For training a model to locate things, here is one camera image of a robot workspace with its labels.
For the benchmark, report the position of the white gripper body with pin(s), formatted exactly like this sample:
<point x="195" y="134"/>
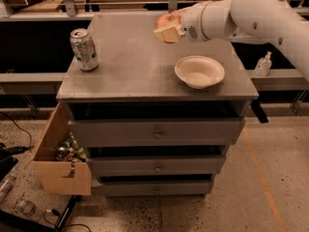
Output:
<point x="191" y="23"/>

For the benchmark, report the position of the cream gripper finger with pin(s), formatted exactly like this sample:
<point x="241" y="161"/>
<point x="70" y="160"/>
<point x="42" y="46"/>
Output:
<point x="169" y="33"/>
<point x="179" y="12"/>

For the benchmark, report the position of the red apple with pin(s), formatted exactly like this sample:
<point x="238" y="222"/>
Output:
<point x="165" y="19"/>

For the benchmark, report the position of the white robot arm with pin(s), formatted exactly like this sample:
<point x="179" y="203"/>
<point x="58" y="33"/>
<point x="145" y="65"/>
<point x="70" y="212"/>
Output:
<point x="242" y="21"/>

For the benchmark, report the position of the crumpled 7up can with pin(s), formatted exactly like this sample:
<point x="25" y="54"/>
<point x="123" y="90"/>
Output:
<point x="84" y="49"/>

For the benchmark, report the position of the white paper bowl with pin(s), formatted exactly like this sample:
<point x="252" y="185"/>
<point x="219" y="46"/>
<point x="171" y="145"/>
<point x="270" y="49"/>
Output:
<point x="199" y="72"/>

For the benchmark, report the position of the grey drawer cabinet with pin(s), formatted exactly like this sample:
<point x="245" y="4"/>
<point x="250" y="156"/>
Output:
<point x="144" y="131"/>

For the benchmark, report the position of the snack packets in box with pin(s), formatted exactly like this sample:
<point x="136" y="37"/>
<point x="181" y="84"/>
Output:
<point x="69" y="150"/>

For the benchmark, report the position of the clear plastic bottle on floor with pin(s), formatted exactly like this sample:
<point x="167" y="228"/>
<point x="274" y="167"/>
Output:
<point x="6" y="185"/>

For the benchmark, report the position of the glass jar on floor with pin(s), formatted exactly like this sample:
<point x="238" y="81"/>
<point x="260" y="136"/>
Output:
<point x="26" y="207"/>

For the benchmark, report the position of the black floor equipment base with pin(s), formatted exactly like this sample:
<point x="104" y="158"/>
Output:
<point x="38" y="221"/>

